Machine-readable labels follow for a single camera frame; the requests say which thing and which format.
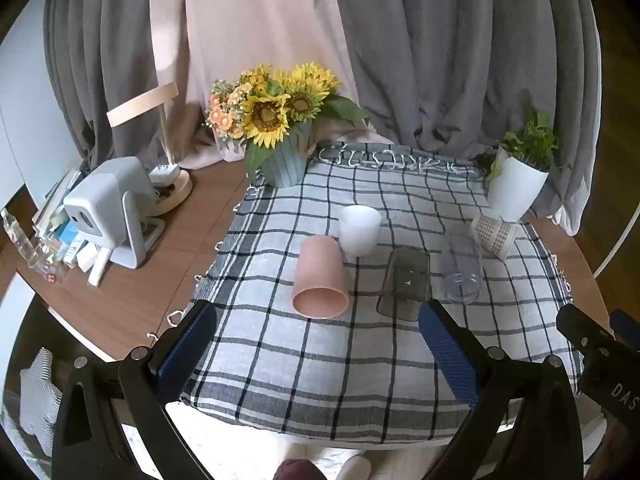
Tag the grey curtain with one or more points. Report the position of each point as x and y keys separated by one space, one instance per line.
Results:
x=110 y=35
x=450 y=50

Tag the white plant pot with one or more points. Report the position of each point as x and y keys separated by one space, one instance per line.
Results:
x=515 y=187

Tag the teal ribbed vase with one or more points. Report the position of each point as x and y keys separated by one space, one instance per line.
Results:
x=285 y=165

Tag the white remote control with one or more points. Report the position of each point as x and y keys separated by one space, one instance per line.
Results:
x=99 y=267

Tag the patterned paper cup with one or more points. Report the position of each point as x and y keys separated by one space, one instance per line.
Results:
x=495 y=236

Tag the white projector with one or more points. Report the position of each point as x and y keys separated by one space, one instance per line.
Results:
x=115 y=195

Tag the white curved tube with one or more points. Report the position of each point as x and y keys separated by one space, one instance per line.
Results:
x=617 y=247

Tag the row of books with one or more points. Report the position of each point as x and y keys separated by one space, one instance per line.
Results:
x=55 y=200

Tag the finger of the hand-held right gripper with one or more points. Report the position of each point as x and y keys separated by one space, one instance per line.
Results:
x=627 y=325
x=587 y=335

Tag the clear plastic bottle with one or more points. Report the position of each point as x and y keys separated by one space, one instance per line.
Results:
x=20 y=240

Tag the pink curtain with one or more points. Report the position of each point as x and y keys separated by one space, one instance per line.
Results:
x=240 y=20

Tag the grey striped star cushion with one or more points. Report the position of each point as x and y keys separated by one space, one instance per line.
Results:
x=40 y=400

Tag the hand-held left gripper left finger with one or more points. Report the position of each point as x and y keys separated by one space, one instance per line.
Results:
x=187 y=345

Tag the small clear bottle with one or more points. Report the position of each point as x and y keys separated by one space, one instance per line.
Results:
x=54 y=269

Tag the pink cup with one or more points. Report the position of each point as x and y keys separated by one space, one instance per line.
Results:
x=320 y=272

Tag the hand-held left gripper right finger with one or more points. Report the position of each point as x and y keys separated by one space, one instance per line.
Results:
x=450 y=355

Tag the white slipper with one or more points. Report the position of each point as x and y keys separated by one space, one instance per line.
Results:
x=354 y=469

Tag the clear plastic cup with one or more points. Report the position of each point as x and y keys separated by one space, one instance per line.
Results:
x=462 y=270

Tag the smoky grey transparent cup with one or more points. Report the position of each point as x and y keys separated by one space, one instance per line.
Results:
x=405 y=285

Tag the white cup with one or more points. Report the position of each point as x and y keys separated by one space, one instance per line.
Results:
x=359 y=235

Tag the black white checked tablecloth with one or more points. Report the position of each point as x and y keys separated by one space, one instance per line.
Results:
x=300 y=360

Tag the person's maroon trouser leg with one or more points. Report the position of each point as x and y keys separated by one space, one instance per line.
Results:
x=297 y=472

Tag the wooden desk lamp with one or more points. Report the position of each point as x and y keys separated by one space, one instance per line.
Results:
x=140 y=105

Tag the sunflower bouquet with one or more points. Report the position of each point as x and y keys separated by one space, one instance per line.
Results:
x=267 y=112

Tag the white power adapter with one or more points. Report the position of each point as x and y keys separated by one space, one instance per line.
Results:
x=165 y=175

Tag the green leafy plant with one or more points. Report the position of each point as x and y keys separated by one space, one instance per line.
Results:
x=532 y=142

